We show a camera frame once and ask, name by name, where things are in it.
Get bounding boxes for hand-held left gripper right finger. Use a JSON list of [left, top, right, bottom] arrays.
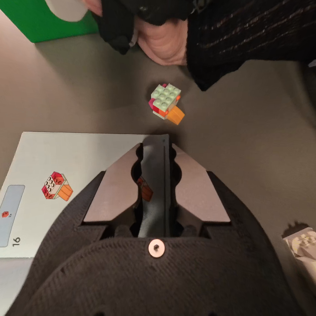
[[170, 143, 231, 237]]

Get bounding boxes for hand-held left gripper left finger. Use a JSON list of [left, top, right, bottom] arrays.
[[83, 143, 144, 238]]

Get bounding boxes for instruction booklet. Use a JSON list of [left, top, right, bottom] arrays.
[[0, 132, 171, 258]]

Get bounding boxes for small multicoloured lego model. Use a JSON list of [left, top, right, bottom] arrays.
[[148, 83, 185, 125]]

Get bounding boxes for person's right forearm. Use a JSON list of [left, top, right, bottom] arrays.
[[186, 0, 316, 92]]

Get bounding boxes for white lego assembly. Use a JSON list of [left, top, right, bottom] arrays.
[[281, 222, 316, 264]]

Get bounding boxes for person's right hand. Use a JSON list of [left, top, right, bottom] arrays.
[[134, 18, 188, 66]]

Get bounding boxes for green plastic bin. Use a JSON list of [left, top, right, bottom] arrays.
[[0, 0, 99, 43]]

